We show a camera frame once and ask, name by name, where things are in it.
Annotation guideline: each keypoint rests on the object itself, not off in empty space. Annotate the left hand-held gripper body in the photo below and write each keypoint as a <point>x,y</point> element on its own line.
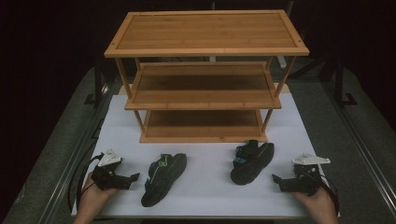
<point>107,179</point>

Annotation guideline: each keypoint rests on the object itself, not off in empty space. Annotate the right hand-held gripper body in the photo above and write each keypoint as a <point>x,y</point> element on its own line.
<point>303,180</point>

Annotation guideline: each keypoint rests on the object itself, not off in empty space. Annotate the wooden three-tier shoe rack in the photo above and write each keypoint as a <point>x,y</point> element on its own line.
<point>205,31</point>

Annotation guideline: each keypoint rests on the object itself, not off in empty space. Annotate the person's left hand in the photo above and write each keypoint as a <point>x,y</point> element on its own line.
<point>93,199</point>

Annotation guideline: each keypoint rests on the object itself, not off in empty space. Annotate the person's right hand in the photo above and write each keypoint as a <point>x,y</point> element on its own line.
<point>317,203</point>

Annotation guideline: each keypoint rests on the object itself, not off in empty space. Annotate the white board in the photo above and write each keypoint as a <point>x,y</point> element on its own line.
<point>205,186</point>

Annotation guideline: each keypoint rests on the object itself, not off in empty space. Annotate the tan wooden board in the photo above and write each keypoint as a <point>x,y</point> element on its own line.
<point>281,88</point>

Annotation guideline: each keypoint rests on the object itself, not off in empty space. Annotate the black metal stand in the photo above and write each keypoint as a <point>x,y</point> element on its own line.
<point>98,84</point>
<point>341,87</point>

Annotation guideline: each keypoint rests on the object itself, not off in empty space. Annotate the aluminium table rail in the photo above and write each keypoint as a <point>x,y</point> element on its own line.
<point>65,177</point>
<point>364,149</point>

